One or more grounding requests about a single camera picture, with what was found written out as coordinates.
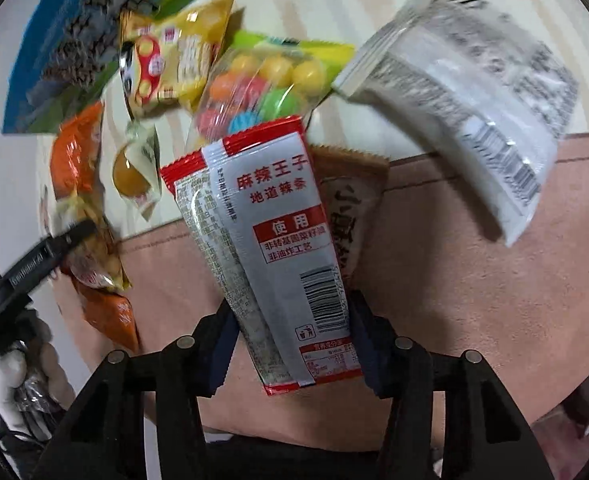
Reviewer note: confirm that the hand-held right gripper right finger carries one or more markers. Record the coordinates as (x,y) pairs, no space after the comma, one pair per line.
(374,360)

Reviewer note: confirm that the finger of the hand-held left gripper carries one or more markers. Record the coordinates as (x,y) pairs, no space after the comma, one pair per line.
(39,265)

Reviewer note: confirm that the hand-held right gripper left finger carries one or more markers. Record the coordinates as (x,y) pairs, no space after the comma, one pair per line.
(222,360)

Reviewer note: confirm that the orange snack packet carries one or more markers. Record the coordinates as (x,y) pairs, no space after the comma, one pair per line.
(112,317)
(77,170)

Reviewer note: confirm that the red and grey snack packet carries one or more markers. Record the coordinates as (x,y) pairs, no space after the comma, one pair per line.
(279,240)

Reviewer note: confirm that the cardboard box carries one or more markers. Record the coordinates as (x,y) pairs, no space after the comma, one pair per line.
(59,45)

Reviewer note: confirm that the clear packet with brown egg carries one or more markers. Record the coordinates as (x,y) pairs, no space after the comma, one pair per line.
(134,175)

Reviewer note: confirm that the beige snack packet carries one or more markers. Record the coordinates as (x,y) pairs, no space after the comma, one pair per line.
(352,200)

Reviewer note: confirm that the yellow snack packet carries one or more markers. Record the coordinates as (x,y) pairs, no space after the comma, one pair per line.
(174,60)

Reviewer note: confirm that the white silver snack packet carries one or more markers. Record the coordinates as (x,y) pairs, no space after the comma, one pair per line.
(454,110)

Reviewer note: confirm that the clear bag of colourful candy balls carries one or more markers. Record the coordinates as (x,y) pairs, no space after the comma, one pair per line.
(254,90)

